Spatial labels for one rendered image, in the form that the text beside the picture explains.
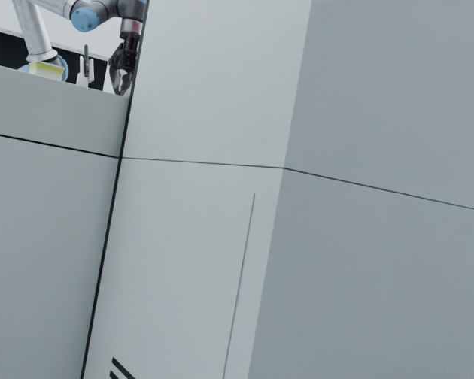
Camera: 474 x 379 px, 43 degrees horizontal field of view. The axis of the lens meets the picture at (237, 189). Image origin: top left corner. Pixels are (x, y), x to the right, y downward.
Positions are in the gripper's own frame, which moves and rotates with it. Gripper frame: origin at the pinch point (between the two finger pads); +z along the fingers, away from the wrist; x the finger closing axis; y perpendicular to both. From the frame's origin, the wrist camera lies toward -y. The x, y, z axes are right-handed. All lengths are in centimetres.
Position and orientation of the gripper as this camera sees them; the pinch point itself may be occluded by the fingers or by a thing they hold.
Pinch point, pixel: (118, 94)
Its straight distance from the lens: 207.9
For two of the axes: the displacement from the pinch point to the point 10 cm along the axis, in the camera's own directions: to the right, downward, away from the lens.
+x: 8.5, 1.6, 5.0
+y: 5.0, 0.7, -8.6
